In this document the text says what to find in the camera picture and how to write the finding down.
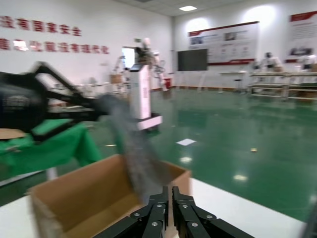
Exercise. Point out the red box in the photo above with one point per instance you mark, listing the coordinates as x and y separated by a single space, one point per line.
168 83

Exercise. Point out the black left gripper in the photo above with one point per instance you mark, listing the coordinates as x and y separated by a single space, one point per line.
19 101

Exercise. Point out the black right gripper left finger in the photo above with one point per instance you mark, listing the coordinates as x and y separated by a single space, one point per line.
153 218

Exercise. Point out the black display screen on stand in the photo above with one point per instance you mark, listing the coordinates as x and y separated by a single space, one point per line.
192 59

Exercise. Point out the white paper sheet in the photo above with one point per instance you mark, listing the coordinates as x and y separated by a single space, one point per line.
185 142

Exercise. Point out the silver antistatic bag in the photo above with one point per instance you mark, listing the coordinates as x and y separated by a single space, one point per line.
133 138

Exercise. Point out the white mobile robot tower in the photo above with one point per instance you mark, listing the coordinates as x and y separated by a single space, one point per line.
142 94

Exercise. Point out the open background cardboard box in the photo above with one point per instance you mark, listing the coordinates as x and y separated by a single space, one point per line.
116 78

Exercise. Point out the white tube workbench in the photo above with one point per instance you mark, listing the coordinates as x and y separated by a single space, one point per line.
267 74
302 74

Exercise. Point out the green table cloth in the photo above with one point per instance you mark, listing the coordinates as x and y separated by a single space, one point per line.
49 151

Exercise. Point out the wall poster two photos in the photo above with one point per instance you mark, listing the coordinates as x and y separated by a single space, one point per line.
223 42

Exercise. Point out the black stool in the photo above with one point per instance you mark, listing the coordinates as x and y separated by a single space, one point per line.
238 80

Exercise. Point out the brown cardboard box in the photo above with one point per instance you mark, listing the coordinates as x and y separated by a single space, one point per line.
86 193

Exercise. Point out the cardboard tray white foam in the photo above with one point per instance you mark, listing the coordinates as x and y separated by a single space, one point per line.
12 135

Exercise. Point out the ceiling light panel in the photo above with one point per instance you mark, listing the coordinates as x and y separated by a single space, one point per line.
187 8

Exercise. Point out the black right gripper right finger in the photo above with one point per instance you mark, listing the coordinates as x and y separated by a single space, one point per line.
190 218

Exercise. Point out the white table frame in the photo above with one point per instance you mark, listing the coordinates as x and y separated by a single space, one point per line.
52 173

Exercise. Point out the small white desk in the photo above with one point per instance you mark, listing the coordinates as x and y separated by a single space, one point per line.
232 72

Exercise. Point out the white black humanoid robot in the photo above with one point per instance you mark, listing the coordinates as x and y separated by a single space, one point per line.
309 62
271 62

